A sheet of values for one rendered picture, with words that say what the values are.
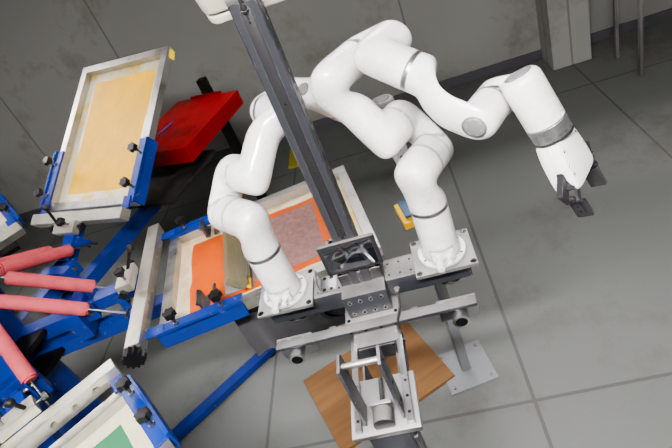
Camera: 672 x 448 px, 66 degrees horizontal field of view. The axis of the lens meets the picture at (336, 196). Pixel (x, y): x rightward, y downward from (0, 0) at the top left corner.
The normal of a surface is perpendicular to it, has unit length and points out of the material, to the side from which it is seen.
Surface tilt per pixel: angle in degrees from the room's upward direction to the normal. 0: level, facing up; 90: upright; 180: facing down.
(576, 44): 90
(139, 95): 32
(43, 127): 90
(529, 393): 0
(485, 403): 0
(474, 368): 0
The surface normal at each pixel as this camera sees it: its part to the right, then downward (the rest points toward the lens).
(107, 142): -0.43, -0.33
